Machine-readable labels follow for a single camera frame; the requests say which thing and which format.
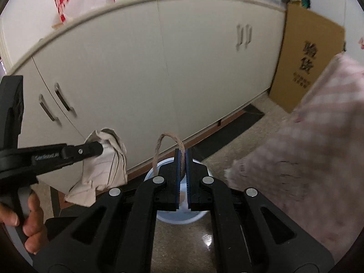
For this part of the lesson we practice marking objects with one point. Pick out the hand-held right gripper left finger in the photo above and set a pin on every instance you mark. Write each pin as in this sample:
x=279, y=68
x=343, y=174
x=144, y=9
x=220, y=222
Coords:
x=177, y=176

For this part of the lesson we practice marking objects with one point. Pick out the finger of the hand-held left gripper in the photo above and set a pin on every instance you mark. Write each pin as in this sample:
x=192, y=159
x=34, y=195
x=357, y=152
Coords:
x=85, y=150

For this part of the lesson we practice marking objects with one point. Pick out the white floor cabinet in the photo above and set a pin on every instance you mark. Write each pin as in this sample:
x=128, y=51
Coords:
x=142, y=62

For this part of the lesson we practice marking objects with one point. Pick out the light blue plastic bin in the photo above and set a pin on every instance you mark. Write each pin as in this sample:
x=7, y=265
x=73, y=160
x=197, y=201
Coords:
x=176, y=217

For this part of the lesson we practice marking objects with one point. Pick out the person's left hand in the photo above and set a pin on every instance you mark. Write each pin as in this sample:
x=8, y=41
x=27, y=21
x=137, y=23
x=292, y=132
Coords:
x=35, y=221

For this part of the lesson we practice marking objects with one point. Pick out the brown cardboard box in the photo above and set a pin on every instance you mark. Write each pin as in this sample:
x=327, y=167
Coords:
x=307, y=34

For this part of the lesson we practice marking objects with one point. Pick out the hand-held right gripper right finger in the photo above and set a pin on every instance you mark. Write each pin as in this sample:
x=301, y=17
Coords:
x=188, y=176

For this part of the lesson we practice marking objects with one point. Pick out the white cloth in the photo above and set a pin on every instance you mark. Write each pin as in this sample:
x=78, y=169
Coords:
x=96, y=173

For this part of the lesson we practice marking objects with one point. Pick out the pink checked blanket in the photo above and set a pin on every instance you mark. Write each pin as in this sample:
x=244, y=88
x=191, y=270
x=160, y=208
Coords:
x=298, y=162

